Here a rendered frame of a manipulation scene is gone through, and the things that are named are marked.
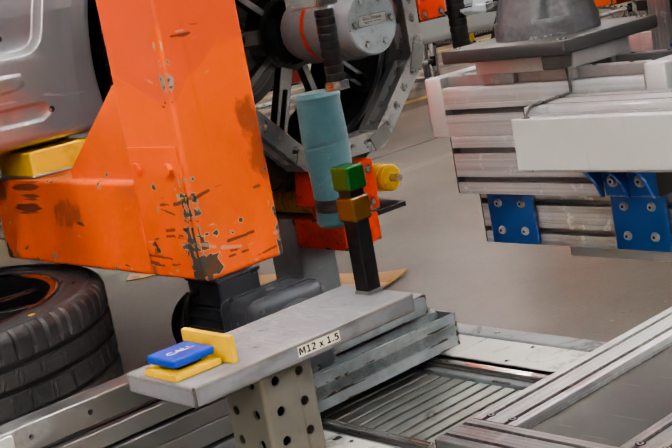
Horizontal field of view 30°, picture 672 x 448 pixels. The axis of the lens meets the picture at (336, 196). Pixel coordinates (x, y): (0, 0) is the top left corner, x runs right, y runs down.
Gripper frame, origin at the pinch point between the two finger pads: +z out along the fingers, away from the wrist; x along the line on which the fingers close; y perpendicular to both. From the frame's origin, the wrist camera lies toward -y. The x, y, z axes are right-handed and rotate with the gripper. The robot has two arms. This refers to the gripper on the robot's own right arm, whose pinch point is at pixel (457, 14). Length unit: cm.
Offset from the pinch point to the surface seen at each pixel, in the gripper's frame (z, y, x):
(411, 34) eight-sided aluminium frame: -6.9, -3.5, -20.5
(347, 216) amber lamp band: 57, -25, 23
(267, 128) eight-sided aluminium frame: 35.8, -14.4, -20.5
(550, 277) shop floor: -81, -83, -57
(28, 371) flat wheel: 100, -40, -10
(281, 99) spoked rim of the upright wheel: 22.8, -11.0, -30.9
